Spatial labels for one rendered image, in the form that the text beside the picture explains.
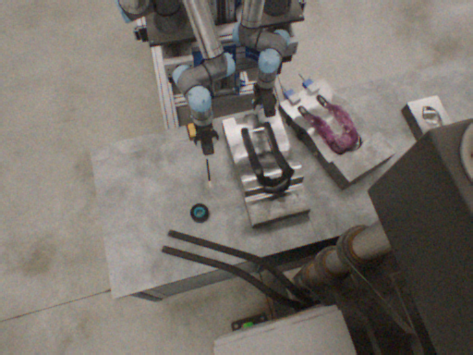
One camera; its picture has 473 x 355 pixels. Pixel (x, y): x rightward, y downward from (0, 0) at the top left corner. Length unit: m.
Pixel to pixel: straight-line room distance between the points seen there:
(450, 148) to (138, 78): 2.72
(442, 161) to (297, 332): 0.57
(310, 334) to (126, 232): 1.00
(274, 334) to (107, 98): 2.40
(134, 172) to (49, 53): 1.85
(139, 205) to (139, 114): 1.27
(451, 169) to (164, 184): 1.39
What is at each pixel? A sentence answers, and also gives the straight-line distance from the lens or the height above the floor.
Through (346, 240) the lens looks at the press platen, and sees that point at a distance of 0.87.
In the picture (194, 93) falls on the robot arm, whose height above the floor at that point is 1.30.
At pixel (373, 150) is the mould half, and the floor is 0.91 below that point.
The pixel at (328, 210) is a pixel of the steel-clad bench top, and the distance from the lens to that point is 1.68.
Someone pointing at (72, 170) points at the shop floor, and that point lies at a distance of 2.79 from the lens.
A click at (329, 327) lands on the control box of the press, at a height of 1.47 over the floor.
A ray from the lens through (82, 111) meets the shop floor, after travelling 2.98.
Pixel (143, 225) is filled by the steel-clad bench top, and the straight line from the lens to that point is 1.65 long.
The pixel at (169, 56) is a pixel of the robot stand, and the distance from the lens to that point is 1.81.
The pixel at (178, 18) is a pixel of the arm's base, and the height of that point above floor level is 1.09.
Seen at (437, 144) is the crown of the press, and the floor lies 2.00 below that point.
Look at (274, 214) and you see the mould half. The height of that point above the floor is 0.86.
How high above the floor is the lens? 2.36
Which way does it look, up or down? 70 degrees down
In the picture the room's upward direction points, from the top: straight up
